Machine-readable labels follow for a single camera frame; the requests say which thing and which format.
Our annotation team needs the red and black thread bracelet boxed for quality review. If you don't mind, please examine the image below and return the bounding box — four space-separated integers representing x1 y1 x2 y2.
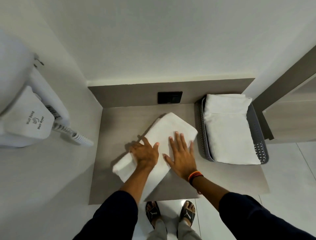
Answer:
188 170 204 186

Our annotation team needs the white hair dryer wall base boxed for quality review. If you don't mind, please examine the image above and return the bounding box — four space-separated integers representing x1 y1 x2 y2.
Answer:
0 32 71 129

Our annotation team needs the person's right forearm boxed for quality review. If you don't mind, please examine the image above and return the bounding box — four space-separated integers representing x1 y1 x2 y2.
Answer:
191 175 316 240

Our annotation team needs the large white folded towel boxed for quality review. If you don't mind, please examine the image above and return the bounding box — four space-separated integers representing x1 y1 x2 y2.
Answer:
204 112 262 165

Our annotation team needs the white coiled dryer cord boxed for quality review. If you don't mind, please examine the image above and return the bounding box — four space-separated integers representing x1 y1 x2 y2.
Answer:
52 122 94 148

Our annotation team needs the person's left forearm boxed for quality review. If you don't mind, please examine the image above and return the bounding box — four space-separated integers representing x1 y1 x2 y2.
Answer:
73 166 155 240

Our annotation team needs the white hair dryer handset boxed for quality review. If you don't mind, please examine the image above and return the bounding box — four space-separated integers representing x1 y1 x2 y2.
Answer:
0 85 55 149

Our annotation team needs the person's black slipper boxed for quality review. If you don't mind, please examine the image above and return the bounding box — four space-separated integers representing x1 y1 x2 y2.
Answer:
179 200 196 227
145 201 161 229

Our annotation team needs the person's right grey trouser leg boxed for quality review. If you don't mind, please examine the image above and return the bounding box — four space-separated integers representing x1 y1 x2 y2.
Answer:
177 220 202 240

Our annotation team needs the person's right hand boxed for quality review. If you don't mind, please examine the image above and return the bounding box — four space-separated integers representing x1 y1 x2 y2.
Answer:
163 131 197 181

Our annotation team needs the person's left black slipper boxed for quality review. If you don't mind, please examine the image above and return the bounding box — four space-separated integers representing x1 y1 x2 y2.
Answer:
145 201 161 229

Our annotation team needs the white bath towel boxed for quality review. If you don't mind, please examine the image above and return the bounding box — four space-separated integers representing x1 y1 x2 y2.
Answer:
113 112 198 202

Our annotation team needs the black wall socket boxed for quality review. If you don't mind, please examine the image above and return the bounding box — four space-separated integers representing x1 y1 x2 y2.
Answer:
158 91 183 104

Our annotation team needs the person's left grey trouser leg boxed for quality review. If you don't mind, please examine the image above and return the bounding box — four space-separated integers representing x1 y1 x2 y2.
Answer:
147 219 168 240

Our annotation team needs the light wood cabinet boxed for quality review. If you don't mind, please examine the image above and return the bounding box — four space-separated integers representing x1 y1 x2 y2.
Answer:
252 45 316 144

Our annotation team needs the grey plastic lattice basket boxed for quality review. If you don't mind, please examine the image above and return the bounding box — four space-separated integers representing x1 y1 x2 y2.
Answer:
197 95 269 165

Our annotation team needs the person's left hand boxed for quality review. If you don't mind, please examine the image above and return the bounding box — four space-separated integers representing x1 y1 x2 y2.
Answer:
129 137 160 172

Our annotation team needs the person's right black slipper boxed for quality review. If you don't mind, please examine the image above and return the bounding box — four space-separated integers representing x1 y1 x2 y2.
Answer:
179 200 196 227

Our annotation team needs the person's grey trouser leg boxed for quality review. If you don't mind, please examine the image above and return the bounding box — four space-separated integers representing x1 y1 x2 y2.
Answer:
147 219 168 240
177 220 202 240

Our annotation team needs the small white folded towel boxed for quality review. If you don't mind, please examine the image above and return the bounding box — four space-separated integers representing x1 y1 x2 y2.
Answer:
204 94 253 117

